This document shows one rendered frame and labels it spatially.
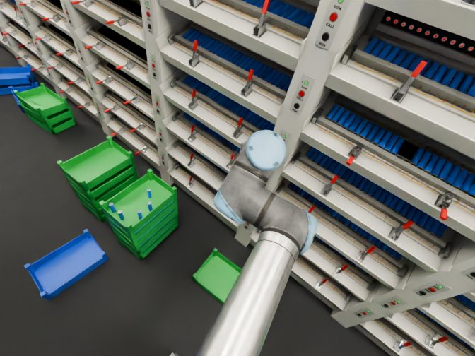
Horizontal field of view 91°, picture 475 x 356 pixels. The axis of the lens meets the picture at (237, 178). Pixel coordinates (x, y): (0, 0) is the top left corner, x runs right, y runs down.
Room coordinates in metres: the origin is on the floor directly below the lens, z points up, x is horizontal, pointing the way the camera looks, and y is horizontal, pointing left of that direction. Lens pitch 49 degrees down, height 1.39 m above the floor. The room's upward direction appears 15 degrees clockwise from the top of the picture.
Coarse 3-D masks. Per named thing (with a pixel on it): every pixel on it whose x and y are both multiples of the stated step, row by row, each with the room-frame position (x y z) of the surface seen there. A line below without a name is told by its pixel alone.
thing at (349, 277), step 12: (312, 252) 0.57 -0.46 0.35; (324, 252) 0.58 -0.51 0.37; (336, 252) 0.58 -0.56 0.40; (324, 264) 0.52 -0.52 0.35; (336, 264) 0.53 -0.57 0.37; (348, 264) 0.53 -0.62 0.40; (336, 276) 0.48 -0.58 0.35; (348, 276) 0.49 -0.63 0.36; (360, 276) 0.49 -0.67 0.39; (372, 276) 0.51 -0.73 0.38; (348, 288) 0.44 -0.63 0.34; (360, 288) 0.45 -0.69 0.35; (372, 288) 0.45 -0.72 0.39
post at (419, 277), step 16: (464, 240) 0.48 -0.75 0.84; (464, 256) 0.42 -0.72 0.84; (416, 272) 0.44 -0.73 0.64; (432, 272) 0.41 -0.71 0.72; (448, 272) 0.40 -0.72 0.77; (384, 288) 0.43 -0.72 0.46; (416, 288) 0.39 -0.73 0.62; (464, 288) 0.37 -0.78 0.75; (352, 304) 0.42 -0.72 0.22; (368, 304) 0.40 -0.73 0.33; (416, 304) 0.37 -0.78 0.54; (336, 320) 0.39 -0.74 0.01; (352, 320) 0.38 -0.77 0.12; (368, 320) 0.36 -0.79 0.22
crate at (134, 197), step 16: (144, 176) 0.74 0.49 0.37; (128, 192) 0.64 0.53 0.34; (144, 192) 0.67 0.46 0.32; (160, 192) 0.70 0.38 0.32; (176, 192) 0.69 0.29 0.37; (128, 208) 0.55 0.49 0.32; (144, 208) 0.58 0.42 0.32; (160, 208) 0.59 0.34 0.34; (128, 224) 0.44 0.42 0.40; (144, 224) 0.50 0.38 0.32
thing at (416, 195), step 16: (320, 112) 0.72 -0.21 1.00; (352, 112) 0.77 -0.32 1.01; (304, 128) 0.68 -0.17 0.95; (384, 128) 0.72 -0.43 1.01; (320, 144) 0.64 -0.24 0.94; (336, 144) 0.64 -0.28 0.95; (336, 160) 0.62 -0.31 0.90; (368, 160) 0.60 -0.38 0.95; (448, 160) 0.63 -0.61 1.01; (368, 176) 0.57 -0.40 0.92; (384, 176) 0.55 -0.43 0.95; (400, 176) 0.56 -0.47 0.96; (400, 192) 0.52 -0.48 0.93; (416, 192) 0.52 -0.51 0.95; (432, 192) 0.52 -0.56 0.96; (432, 208) 0.48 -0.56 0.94; (448, 208) 0.48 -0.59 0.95; (464, 208) 0.49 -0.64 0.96; (448, 224) 0.46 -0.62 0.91; (464, 224) 0.45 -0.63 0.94
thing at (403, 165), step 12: (324, 120) 0.70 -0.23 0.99; (336, 132) 0.67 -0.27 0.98; (348, 132) 0.66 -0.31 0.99; (372, 144) 0.63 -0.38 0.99; (384, 156) 0.60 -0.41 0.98; (396, 156) 0.60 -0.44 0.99; (408, 168) 0.57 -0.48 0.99; (432, 180) 0.54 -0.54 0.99; (444, 192) 0.52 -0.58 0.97; (456, 192) 0.51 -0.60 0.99; (456, 204) 0.49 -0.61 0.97; (468, 204) 0.49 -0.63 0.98
